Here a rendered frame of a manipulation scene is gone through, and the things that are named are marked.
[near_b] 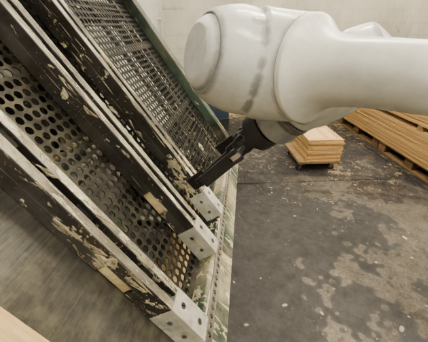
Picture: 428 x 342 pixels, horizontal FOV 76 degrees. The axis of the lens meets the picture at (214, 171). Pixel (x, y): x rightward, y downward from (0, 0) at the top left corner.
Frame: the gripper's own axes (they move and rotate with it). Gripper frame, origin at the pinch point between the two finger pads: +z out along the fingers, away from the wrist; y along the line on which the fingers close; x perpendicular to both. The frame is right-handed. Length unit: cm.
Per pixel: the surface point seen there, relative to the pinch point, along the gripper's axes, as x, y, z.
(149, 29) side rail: 63, 86, 57
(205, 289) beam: -27.2, -13.2, 23.6
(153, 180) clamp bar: 5.6, -1.5, 20.3
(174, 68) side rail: 40, 86, 63
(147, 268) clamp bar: -6.5, -23.2, 12.0
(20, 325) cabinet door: 5.5, -43.4, 5.2
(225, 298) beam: -36.3, -9.6, 26.5
